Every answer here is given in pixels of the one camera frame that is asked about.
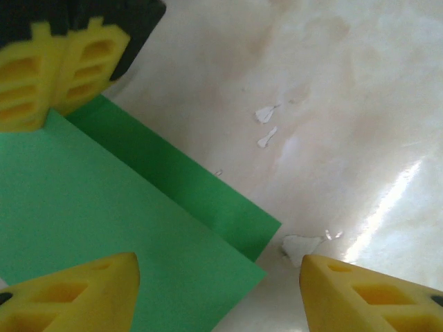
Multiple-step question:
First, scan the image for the green cloth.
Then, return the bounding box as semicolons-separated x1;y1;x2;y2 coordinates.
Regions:
0;93;283;332

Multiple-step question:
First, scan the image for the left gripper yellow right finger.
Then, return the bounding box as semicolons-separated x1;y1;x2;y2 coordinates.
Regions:
299;254;443;332

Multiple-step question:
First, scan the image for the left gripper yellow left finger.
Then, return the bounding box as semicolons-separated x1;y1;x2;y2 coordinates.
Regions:
0;251;141;332

